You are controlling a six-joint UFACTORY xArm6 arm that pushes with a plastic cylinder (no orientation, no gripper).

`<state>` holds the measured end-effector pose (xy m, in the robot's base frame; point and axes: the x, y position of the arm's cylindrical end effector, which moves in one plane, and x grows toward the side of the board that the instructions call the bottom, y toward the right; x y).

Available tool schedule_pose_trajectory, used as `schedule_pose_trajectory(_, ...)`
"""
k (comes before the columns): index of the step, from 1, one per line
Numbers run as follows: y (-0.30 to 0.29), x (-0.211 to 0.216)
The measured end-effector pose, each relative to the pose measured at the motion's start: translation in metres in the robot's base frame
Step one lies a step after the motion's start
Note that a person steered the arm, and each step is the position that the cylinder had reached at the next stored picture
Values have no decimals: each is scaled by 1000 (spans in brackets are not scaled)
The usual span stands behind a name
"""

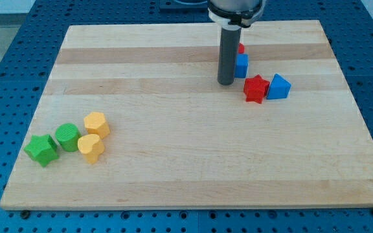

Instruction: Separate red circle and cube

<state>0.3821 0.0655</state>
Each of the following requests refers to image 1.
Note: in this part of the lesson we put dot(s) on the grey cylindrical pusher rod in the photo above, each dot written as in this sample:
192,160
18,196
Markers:
229,43

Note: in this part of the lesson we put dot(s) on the red circle block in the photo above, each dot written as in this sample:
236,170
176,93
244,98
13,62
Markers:
241,48

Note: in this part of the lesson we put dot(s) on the blue cube block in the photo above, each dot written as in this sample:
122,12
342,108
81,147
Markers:
242,63

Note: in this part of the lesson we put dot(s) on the red star block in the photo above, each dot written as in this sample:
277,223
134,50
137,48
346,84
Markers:
255,89

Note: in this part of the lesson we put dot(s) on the blue triangle block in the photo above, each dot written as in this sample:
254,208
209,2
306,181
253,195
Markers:
279,88

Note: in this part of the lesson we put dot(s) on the wooden board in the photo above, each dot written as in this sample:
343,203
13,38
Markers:
180,140

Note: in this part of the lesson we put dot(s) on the yellow hexagon block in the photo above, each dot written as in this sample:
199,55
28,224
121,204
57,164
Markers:
96,123

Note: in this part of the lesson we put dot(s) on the yellow heart block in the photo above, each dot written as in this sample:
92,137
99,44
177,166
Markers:
91,147

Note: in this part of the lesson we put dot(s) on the green cylinder block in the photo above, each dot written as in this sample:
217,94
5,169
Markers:
67,135

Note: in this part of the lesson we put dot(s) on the green star block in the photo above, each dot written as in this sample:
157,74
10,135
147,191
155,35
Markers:
42,149

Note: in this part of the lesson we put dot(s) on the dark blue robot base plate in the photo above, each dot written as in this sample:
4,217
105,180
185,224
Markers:
173,5

